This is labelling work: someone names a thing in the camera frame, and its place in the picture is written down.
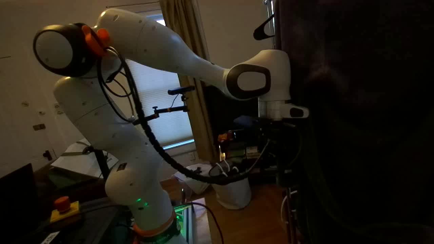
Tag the white desk top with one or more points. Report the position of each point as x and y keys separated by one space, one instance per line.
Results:
x=76 y=160

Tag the red emergency stop button box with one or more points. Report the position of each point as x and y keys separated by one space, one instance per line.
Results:
x=63 y=204

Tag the white cup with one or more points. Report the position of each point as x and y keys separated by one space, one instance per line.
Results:
x=232 y=194

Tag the olive curtain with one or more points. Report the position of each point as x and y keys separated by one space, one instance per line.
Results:
x=181 y=17

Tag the white window blind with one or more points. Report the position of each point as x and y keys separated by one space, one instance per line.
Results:
x=170 y=122

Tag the black monitor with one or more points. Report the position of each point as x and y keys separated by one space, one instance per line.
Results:
x=15 y=203

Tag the black bar camera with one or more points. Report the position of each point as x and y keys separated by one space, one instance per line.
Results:
x=181 y=89

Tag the dark cluttered shelf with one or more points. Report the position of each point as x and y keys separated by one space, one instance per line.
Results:
x=239 y=143

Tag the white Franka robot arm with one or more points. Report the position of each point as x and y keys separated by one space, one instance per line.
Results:
x=136 y=35

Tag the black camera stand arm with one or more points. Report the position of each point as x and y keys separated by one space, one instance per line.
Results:
x=170 y=108

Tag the dark grey hanging robe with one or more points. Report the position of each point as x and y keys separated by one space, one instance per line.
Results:
x=361 y=112

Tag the black clothes hanger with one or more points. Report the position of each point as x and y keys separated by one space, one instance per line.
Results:
x=263 y=29

